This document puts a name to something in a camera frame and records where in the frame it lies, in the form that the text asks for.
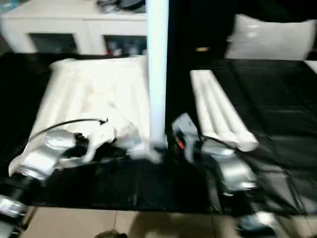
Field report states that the white plastic table leg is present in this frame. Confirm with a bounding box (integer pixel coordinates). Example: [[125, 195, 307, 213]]
[[189, 69, 216, 136], [207, 69, 260, 153], [198, 69, 245, 149], [145, 0, 170, 164]]

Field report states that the black mat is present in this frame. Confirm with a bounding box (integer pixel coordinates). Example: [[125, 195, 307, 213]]
[[0, 52, 317, 216]]

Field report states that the dark robot left foot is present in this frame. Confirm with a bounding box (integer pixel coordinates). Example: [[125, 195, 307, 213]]
[[95, 230, 127, 238]]

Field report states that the black cabinet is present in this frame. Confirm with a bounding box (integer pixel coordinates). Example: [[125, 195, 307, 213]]
[[168, 0, 236, 59]]

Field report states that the grey cushion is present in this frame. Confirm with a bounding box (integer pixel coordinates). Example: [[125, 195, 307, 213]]
[[225, 13, 315, 60]]

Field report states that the dark bag on cabinet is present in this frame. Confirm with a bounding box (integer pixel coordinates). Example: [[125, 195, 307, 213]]
[[118, 0, 147, 10]]

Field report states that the white cabinet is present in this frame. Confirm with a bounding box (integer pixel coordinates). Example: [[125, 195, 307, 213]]
[[0, 4, 149, 57]]

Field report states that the dark clutter pile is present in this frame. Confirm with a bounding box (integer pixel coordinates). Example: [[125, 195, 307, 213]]
[[96, 0, 119, 13]]

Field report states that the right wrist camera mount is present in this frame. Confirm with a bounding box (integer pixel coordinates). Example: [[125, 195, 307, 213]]
[[172, 113, 199, 163]]

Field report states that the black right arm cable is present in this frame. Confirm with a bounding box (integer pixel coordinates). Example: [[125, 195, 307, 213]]
[[198, 133, 238, 151]]

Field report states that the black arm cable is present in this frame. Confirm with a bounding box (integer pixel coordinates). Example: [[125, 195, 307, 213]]
[[27, 118, 109, 144], [198, 133, 238, 151]]

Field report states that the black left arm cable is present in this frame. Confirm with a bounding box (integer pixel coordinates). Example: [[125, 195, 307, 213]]
[[27, 118, 109, 144]]

